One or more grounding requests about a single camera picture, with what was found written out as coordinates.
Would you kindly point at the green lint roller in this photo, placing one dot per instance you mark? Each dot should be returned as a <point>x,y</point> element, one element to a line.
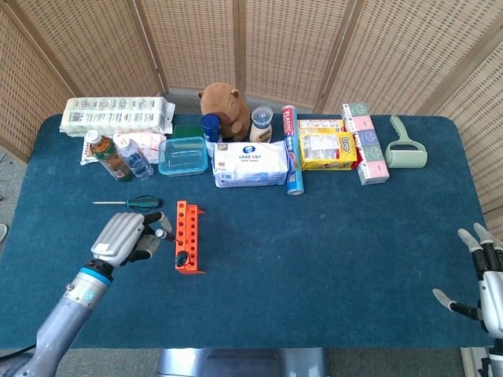
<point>404,157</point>

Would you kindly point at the white yellow snack box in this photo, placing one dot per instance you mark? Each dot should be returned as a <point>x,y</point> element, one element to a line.
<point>320,125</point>

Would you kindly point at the left robot hand silver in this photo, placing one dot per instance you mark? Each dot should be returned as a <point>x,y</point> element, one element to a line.
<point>118,239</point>

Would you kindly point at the white toilet paper pack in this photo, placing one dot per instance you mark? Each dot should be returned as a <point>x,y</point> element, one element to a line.
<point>114,114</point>

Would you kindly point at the brown capybara plush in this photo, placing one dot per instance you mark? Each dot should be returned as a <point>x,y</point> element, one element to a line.
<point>224,106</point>

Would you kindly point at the wicker folding screen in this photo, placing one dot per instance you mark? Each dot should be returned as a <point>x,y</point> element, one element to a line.
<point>196,39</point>

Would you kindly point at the blue-capped spray can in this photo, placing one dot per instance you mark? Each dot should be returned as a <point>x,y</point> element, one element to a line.
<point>211,127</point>

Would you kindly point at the yellow biscuit bag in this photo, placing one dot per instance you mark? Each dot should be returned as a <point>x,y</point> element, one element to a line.
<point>326,151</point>

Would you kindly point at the pink white snack bag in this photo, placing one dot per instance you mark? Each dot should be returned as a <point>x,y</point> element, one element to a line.
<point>151,143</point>

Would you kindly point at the orange tool rack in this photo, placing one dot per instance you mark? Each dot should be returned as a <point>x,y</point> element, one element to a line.
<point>192,235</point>

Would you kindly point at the pink green tissue pack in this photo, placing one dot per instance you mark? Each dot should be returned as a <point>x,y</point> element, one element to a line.
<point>367,145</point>

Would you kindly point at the green flat box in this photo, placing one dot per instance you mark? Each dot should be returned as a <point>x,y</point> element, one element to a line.
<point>188,131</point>

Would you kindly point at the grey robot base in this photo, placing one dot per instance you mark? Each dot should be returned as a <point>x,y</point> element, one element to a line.
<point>236,363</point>

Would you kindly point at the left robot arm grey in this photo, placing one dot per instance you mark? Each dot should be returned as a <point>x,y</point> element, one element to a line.
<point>67,314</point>

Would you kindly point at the green tea bottle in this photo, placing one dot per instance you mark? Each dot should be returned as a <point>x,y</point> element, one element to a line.
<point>114,161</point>

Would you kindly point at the white wet wipes pack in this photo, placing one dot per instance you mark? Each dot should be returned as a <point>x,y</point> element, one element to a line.
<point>247,165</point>

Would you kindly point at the clear container blue lid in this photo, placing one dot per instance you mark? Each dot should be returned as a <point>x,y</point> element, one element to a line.
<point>182,157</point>

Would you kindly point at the right robot hand white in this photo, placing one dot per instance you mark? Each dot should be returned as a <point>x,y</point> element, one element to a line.
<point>493,298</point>

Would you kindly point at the clear water bottle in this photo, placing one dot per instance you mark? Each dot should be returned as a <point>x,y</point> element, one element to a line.
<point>137,163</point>

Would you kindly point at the mayonnaise bottle clear cap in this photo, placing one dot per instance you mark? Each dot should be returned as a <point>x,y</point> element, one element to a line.
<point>261,131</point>

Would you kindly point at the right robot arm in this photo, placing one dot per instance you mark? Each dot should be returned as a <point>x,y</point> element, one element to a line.
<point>498,357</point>

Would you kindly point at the blue felt table cover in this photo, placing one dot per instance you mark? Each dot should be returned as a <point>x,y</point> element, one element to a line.
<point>314,255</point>

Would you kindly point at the plastic wrap roll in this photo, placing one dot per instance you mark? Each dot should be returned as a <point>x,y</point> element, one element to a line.
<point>288,118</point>

